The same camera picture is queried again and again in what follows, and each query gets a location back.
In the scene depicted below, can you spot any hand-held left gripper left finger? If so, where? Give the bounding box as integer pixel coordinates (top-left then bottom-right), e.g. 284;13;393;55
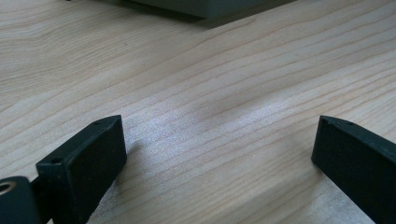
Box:
35;114;128;224

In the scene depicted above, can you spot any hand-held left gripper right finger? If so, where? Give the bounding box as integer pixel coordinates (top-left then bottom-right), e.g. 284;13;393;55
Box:
311;115;396;224

